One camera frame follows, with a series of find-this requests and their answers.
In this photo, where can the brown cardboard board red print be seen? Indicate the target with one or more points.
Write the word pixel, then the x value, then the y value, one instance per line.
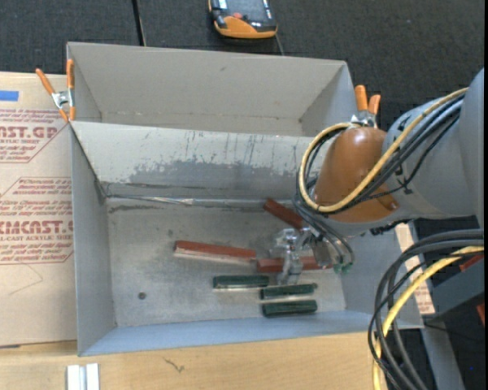
pixel 32 258

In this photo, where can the grey metal bin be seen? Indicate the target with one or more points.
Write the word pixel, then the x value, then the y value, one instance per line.
pixel 187 258

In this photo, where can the red-brown flat block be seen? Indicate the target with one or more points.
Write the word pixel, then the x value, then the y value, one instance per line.
pixel 268 265
pixel 215 251
pixel 282 213

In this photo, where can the dark green flat block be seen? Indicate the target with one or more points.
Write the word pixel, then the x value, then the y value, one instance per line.
pixel 288 308
pixel 240 281
pixel 288 291

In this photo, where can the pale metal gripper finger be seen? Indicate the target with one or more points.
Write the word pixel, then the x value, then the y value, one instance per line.
pixel 289 239
pixel 289 267

